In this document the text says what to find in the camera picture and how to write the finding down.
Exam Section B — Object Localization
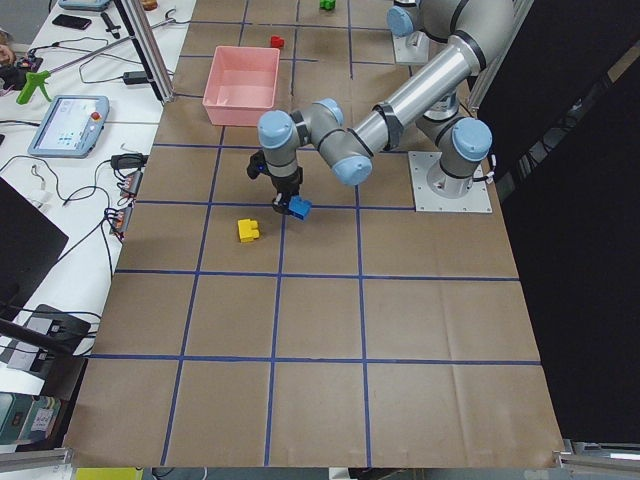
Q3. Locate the blue toy block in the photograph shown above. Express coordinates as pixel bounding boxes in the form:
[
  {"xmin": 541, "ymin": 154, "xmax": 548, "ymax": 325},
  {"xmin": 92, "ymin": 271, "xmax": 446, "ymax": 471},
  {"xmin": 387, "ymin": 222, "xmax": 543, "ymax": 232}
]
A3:
[{"xmin": 288, "ymin": 195, "xmax": 313, "ymax": 221}]

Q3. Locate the teach pendant tablet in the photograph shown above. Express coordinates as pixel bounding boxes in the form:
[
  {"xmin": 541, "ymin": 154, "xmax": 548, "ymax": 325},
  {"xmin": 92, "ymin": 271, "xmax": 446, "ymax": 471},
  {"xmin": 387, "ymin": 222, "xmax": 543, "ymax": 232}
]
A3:
[{"xmin": 27, "ymin": 95, "xmax": 110, "ymax": 158}]

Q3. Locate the pink plastic box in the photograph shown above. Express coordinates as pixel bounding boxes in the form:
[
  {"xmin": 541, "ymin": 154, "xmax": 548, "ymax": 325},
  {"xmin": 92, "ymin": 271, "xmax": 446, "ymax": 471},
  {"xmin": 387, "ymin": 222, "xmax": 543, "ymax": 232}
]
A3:
[{"xmin": 202, "ymin": 45, "xmax": 280, "ymax": 127}]

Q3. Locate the red toy block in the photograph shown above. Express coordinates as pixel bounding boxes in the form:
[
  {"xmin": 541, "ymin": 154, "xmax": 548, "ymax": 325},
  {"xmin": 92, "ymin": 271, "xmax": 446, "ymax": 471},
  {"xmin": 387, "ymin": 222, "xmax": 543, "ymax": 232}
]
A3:
[{"xmin": 270, "ymin": 35, "xmax": 285, "ymax": 49}]

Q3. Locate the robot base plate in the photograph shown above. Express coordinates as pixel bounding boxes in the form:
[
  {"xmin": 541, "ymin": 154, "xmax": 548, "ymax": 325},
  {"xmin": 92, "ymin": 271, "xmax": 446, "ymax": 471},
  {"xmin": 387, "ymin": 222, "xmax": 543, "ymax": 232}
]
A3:
[{"xmin": 408, "ymin": 151, "xmax": 493, "ymax": 214}]

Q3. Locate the green handled grabber tool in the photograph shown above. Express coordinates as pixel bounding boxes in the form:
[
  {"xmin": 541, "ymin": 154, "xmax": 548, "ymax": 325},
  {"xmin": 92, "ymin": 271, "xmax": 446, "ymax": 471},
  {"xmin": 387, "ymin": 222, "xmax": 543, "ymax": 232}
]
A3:
[{"xmin": 16, "ymin": 10, "xmax": 190, "ymax": 105}]

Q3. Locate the black smartphone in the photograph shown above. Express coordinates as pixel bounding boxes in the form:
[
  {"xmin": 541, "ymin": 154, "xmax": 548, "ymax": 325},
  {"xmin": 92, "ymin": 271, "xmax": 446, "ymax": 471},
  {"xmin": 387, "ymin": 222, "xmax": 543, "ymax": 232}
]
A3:
[{"xmin": 52, "ymin": 14, "xmax": 92, "ymax": 31}]

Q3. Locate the black power adapter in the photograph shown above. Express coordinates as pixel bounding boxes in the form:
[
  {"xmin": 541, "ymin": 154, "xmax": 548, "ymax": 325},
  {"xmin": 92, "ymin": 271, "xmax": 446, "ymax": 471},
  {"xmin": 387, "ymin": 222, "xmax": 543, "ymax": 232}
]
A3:
[{"xmin": 122, "ymin": 71, "xmax": 149, "ymax": 85}]

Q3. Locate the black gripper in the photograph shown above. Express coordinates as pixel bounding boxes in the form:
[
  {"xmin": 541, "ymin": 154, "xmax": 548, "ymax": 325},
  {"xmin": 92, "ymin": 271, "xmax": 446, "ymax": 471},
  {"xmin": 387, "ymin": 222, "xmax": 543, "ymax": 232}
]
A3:
[{"xmin": 246, "ymin": 152, "xmax": 303, "ymax": 214}]

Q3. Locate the green toy block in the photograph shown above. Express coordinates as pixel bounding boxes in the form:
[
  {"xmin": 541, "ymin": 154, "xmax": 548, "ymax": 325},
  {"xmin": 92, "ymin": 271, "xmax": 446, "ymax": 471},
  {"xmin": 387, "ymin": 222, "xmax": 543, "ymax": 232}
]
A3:
[{"xmin": 319, "ymin": 0, "xmax": 336, "ymax": 11}]

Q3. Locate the aluminium frame post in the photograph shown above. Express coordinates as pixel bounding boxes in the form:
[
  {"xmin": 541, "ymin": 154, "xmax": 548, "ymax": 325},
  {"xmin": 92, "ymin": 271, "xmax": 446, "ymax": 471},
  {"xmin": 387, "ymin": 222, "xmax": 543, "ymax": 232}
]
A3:
[{"xmin": 114, "ymin": 0, "xmax": 174, "ymax": 105}]

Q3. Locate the yellow toy block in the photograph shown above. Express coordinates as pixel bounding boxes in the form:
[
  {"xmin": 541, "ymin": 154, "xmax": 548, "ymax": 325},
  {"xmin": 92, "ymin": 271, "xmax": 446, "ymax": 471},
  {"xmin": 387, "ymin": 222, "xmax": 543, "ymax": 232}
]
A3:
[{"xmin": 237, "ymin": 218, "xmax": 261, "ymax": 243}]

